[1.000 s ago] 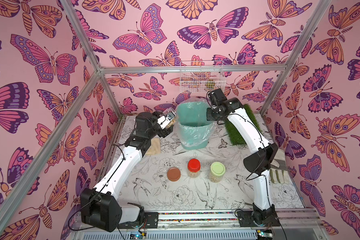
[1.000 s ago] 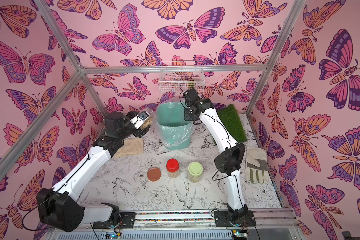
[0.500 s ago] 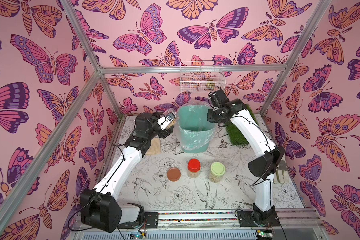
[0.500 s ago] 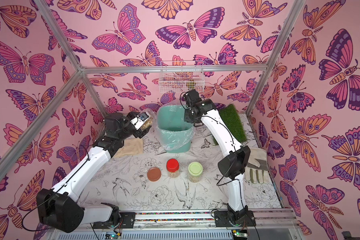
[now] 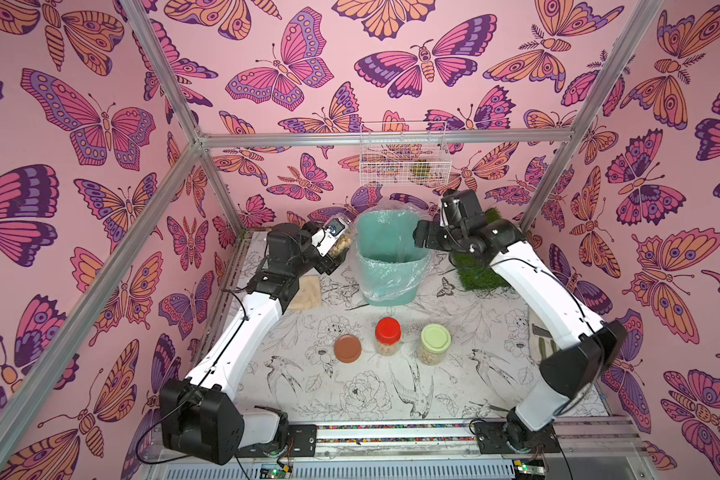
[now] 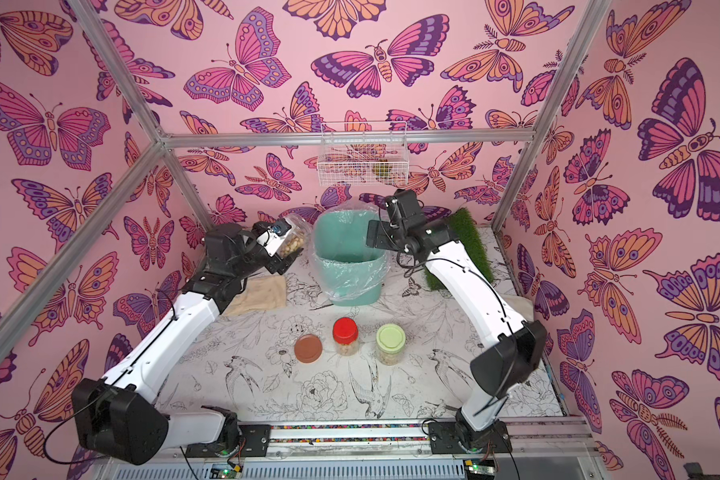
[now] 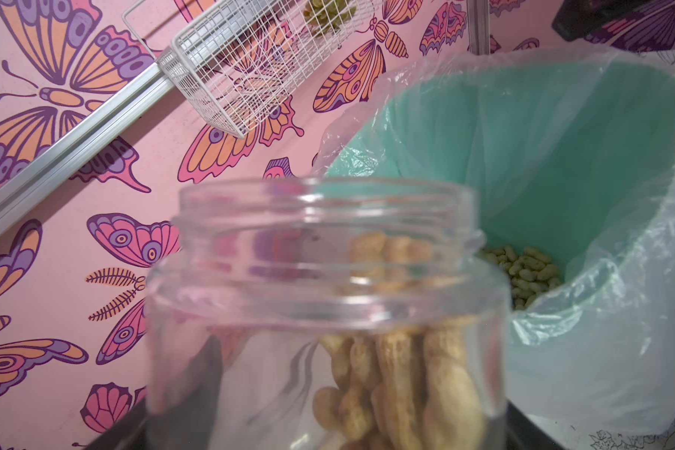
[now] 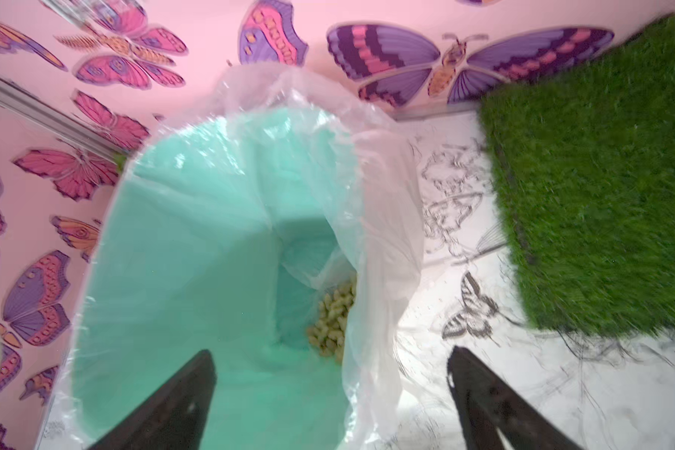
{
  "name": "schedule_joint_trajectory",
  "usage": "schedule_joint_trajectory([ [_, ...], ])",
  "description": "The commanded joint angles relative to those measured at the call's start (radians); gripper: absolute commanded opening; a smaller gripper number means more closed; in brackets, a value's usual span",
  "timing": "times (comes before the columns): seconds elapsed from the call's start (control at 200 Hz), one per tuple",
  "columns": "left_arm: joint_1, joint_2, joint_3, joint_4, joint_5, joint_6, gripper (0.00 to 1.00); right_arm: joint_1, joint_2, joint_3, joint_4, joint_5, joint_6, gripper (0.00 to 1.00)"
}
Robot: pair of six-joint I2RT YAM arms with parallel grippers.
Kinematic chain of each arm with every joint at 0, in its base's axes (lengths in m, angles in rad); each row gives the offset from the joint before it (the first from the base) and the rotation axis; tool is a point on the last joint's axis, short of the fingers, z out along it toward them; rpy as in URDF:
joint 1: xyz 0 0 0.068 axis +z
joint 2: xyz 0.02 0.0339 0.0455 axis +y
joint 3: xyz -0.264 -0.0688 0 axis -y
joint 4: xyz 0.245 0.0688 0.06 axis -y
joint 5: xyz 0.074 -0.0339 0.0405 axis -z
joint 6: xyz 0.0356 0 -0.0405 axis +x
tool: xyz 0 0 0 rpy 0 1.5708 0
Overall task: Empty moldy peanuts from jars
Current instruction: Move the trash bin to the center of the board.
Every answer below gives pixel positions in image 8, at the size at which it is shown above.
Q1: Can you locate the green artificial grass mat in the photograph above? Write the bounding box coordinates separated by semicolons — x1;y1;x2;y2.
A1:
479;14;675;336

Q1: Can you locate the pile of dumped peanuts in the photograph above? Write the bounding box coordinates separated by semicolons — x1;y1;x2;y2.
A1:
306;276;357;365

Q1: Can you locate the clear plastic bin liner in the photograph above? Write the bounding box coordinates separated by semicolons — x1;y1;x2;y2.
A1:
42;63;424;449

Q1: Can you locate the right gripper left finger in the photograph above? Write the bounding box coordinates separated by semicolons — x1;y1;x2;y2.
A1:
91;350;217;450

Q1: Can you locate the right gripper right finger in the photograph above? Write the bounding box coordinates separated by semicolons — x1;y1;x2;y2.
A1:
446;346;581;450

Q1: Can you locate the mint green trash bin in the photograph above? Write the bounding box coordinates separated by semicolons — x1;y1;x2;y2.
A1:
70;107;356;449

